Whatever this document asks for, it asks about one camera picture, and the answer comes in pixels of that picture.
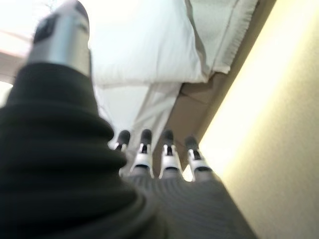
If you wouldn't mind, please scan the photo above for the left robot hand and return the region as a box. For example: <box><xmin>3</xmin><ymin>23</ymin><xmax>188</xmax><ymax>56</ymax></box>
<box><xmin>0</xmin><ymin>0</ymin><xmax>259</xmax><ymax>239</ymax></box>

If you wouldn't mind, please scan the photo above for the white bed sheet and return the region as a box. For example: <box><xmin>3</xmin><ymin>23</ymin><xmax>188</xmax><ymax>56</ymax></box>
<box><xmin>94</xmin><ymin>81</ymin><xmax>184</xmax><ymax>160</ymax></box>

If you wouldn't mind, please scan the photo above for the brown wooden headboard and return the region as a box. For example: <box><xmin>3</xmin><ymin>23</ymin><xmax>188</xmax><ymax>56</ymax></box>
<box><xmin>152</xmin><ymin>0</ymin><xmax>285</xmax><ymax>180</ymax></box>

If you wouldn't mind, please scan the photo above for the white textured pillow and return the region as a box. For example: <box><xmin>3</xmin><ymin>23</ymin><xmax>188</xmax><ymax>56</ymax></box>
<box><xmin>185</xmin><ymin>0</ymin><xmax>265</xmax><ymax>74</ymax></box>

